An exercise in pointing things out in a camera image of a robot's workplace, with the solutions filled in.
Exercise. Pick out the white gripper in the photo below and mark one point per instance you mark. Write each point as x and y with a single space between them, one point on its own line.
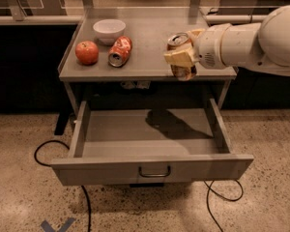
208 47

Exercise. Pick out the orange soda can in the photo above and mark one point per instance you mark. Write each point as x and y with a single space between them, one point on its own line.
177 40

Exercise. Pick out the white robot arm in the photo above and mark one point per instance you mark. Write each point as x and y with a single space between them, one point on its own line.
262 47

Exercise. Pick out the red soda can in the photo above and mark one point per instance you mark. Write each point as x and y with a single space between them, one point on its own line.
120 52

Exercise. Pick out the grey open top drawer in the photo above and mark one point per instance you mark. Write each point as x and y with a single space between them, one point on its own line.
192 141

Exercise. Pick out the grey cabinet table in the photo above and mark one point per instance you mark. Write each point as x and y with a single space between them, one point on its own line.
149 30

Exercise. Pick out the white bowl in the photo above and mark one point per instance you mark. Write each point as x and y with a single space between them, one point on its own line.
107 31

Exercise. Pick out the red apple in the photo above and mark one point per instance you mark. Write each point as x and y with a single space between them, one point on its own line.
87 53

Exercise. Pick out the black drawer handle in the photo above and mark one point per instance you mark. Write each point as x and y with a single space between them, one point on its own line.
154 174

